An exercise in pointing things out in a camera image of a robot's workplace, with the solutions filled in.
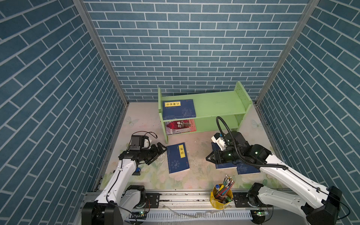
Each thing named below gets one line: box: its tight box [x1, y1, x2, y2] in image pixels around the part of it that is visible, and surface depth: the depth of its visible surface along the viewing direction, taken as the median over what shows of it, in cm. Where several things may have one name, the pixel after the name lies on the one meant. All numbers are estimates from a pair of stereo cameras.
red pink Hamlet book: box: [165, 119, 197, 136], surface depth 91 cm
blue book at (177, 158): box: [166, 142, 191, 174], surface depth 90 cm
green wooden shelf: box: [157, 81, 253, 144], surface depth 87 cm
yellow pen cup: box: [210, 183, 233, 210], surface depth 69 cm
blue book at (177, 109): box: [162, 98, 197, 120], surface depth 80 cm
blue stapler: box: [131, 167, 142, 176], surface depth 84 cm
